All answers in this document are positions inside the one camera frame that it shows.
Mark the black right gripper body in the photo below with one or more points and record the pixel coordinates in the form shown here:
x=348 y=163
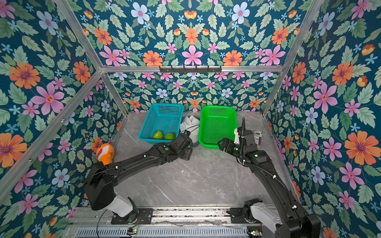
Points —
x=224 y=144

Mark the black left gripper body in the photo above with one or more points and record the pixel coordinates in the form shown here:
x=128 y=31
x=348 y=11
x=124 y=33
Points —
x=186 y=154

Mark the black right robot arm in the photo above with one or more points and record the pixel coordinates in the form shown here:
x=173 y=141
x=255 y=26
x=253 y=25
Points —
x=290 y=219

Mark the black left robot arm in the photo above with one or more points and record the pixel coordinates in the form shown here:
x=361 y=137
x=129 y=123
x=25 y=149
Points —
x=99 y=184

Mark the green custard apple at edge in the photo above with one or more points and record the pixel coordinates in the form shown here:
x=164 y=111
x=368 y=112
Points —
x=170 y=136

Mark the pile of white foam nets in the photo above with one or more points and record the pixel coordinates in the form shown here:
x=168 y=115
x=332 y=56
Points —
x=191 y=124

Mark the dark-topped green custard apple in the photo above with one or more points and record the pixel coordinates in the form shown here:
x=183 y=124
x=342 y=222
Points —
x=158 y=135

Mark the striped drink can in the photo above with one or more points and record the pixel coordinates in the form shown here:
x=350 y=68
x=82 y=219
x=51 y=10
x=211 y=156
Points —
x=258 y=137

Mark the bright green plastic basket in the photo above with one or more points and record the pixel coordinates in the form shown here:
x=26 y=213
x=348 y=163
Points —
x=216 y=124

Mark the teal plastic basket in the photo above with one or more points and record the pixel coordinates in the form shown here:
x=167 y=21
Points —
x=161 y=117

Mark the orange clownfish toy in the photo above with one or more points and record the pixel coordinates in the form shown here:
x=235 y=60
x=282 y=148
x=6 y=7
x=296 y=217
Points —
x=105 y=154

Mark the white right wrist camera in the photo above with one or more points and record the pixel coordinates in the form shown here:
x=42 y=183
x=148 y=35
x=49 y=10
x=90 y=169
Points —
x=236 y=139

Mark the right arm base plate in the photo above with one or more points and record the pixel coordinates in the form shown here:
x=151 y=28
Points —
x=242 y=215

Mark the black hook rail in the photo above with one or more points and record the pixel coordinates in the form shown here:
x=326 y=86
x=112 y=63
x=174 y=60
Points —
x=189 y=69

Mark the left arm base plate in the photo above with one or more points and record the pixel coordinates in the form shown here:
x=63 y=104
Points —
x=140 y=216

